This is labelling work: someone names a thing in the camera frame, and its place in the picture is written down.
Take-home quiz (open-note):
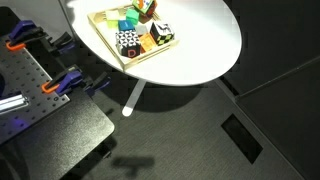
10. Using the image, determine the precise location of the black perforated breadboard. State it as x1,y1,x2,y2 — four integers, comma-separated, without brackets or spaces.
0,34,72,146

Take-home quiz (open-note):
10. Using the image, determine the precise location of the blue block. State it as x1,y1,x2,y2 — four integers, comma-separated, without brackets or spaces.
117,19,136,32

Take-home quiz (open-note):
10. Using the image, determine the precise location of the multicolour orange green cube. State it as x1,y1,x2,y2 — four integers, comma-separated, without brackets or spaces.
131,0,158,18

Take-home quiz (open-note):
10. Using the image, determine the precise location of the dark grey platform top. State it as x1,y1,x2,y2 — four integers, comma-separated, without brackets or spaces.
0,87,116,180

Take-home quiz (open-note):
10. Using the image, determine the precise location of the pale yellow-green block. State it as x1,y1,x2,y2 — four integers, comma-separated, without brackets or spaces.
104,9,121,29

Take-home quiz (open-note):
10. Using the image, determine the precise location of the orange block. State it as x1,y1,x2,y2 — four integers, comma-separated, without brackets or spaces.
138,32,158,54

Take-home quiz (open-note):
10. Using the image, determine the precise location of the wooden tray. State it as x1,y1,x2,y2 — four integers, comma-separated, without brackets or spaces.
86,3,180,72

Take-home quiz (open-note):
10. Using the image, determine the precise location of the aluminium extrusion rail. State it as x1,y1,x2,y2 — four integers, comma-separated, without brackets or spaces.
0,93,30,116

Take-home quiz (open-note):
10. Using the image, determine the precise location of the green block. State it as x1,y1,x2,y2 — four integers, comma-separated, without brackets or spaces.
125,7,140,26

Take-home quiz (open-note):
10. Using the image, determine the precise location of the black white triangle pattern cube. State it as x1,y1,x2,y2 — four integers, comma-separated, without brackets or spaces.
114,29,142,59

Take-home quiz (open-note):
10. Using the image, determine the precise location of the dark floor hatch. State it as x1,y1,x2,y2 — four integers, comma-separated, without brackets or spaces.
220,113,264,165

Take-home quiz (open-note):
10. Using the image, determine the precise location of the white table base leg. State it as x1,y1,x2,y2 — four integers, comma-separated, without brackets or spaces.
121,78,147,118

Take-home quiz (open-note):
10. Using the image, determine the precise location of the black white green checkered cube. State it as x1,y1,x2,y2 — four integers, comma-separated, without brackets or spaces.
149,20,176,47

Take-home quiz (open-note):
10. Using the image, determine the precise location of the small grey block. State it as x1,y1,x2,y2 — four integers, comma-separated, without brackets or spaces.
134,24,149,37

